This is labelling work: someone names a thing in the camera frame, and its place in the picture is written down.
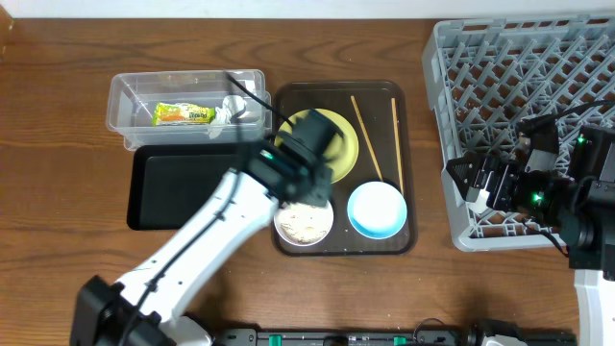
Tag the white tissue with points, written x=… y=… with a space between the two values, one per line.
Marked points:
x=233 y=106

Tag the grey dishwasher rack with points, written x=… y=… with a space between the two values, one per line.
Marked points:
x=484 y=75

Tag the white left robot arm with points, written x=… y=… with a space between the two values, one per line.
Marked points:
x=146 y=306

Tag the brown serving tray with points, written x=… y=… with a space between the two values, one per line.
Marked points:
x=373 y=98

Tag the yellow plate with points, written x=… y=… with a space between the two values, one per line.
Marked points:
x=340 y=156

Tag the wooden chopstick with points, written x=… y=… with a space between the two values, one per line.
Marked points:
x=395 y=122
x=366 y=137

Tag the light blue bowl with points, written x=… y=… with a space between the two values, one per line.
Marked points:
x=377 y=210

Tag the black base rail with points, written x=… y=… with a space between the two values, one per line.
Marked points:
x=430 y=332

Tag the right wooden chopstick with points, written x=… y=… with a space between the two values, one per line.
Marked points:
x=395 y=122

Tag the black waste tray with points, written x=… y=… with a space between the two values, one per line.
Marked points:
x=171 y=182

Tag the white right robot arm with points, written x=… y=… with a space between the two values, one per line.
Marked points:
x=580 y=205

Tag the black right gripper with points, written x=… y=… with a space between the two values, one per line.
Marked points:
x=479 y=178

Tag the white bowl with food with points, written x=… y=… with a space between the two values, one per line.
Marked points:
x=302 y=224

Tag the left wooden chopstick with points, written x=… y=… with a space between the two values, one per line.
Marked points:
x=366 y=137

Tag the clear plastic bin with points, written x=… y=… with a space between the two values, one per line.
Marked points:
x=134 y=96

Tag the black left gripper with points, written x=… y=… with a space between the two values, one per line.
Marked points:
x=317 y=187

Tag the green yellow snack wrapper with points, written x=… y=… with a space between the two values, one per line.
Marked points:
x=182 y=113

